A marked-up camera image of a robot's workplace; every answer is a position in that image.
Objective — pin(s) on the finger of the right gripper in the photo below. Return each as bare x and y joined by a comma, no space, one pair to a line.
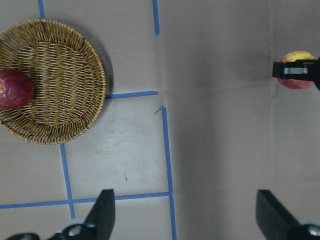
306,70

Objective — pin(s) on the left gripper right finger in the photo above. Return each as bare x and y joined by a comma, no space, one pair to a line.
277,223

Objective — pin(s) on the dark red apple in basket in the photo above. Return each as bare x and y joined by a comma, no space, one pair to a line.
16,89

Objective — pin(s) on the yellow-red apple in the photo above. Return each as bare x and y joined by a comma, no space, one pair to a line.
293,83

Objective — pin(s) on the round wicker basket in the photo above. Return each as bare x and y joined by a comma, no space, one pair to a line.
69,79

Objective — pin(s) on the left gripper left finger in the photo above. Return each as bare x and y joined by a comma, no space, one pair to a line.
98,224

